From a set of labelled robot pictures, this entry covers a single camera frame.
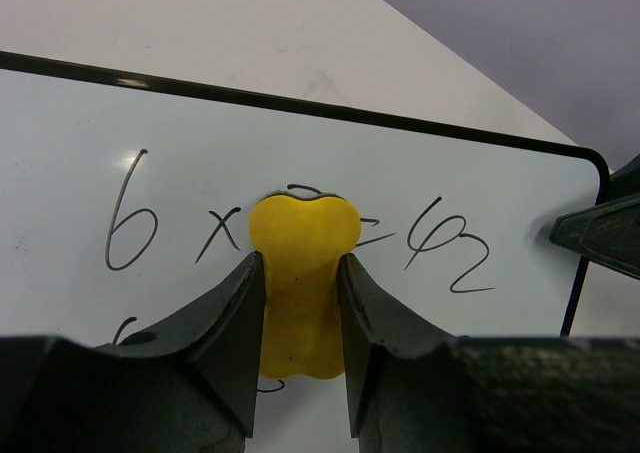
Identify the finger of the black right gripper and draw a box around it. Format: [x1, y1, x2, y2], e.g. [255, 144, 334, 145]
[549, 193, 640, 278]

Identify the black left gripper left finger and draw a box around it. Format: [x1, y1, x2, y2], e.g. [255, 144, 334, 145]
[1, 253, 265, 452]

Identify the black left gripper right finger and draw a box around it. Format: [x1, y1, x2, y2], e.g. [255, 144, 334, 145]
[338, 254, 639, 452]

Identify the yellow bone-shaped eraser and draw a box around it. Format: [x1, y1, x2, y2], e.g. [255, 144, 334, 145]
[248, 194, 361, 380]

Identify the small black-framed whiteboard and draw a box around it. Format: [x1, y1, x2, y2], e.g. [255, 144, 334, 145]
[0, 50, 611, 439]

